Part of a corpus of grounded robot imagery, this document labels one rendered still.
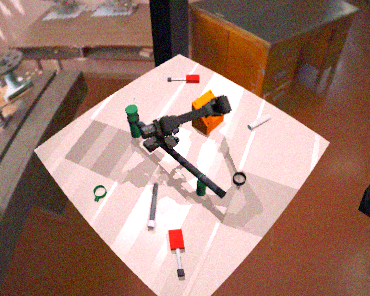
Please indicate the white cylinder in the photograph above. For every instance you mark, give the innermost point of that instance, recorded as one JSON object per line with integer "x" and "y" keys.
{"x": 258, "y": 122}

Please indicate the dark green cylinder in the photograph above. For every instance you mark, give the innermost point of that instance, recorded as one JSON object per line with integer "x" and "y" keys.
{"x": 132, "y": 114}

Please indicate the red-handled screwdriver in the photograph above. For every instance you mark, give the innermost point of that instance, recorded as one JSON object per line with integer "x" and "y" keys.
{"x": 190, "y": 79}
{"x": 176, "y": 243}

